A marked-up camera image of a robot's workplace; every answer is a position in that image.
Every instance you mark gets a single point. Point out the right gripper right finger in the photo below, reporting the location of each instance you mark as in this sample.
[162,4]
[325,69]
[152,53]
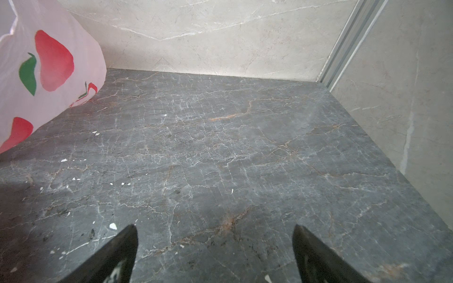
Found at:
[317,263]

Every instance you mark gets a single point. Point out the pink plastic fruit-print bag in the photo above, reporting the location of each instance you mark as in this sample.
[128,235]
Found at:
[49,63]

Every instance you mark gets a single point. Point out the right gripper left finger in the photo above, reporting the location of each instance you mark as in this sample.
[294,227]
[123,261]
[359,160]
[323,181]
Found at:
[113,263]

